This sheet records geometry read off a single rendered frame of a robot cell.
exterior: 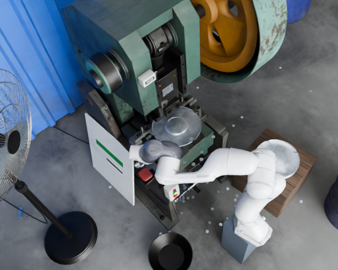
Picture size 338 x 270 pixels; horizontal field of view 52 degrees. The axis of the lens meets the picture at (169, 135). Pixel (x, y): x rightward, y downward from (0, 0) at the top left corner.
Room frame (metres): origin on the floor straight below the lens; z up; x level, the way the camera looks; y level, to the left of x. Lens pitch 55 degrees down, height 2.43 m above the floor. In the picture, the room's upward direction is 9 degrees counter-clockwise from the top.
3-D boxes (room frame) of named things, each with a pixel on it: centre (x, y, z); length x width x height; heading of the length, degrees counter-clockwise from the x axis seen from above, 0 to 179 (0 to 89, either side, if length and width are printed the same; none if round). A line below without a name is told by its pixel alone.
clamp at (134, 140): (1.20, 0.16, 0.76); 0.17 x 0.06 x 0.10; 124
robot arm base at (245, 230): (0.65, -0.39, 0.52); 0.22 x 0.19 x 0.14; 38
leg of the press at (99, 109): (1.26, 0.32, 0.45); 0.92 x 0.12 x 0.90; 34
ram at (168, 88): (1.26, 0.00, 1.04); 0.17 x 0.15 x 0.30; 34
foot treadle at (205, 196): (1.19, -0.06, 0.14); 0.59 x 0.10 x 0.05; 34
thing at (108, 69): (1.17, 0.23, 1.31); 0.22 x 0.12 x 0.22; 34
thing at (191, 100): (1.39, -0.12, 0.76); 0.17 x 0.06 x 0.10; 124
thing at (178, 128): (1.19, -0.05, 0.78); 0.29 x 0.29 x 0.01
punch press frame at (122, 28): (1.42, 0.10, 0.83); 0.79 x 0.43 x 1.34; 34
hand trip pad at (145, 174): (0.92, 0.16, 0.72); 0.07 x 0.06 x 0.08; 34
